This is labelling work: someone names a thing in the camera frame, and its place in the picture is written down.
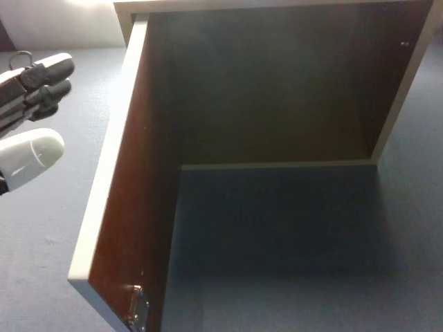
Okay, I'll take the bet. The metal cabinet hinge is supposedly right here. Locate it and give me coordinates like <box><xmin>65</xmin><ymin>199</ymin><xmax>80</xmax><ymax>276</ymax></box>
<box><xmin>123</xmin><ymin>283</ymin><xmax>152</xmax><ymax>332</ymax></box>

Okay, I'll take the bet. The dark maroon background object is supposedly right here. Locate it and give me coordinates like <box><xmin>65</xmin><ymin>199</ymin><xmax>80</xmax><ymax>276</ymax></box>
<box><xmin>0</xmin><ymin>15</ymin><xmax>17</xmax><ymax>53</ymax></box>

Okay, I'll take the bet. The blue-grey table cloth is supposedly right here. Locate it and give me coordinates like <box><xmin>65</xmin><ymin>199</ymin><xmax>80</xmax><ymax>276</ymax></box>
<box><xmin>0</xmin><ymin>44</ymin><xmax>443</xmax><ymax>332</ymax></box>

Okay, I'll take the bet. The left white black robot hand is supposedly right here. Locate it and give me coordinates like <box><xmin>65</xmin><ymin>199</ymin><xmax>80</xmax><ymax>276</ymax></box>
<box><xmin>0</xmin><ymin>52</ymin><xmax>76</xmax><ymax>196</ymax></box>

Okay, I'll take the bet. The thin grey cable loop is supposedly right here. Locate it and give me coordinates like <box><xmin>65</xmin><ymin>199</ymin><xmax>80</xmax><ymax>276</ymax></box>
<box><xmin>8</xmin><ymin>50</ymin><xmax>34</xmax><ymax>70</ymax></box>

